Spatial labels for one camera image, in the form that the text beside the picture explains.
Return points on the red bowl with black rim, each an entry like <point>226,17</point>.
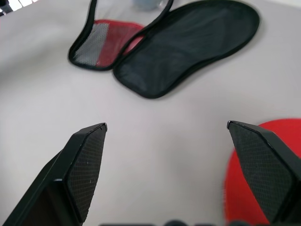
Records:
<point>188,49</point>

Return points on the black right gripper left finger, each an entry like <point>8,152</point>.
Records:
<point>58,183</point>

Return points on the red round object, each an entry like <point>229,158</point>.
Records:
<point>237,202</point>

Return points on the black object beyond table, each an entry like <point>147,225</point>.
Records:
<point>4,8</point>

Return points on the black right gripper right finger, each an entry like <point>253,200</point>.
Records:
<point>265,169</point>

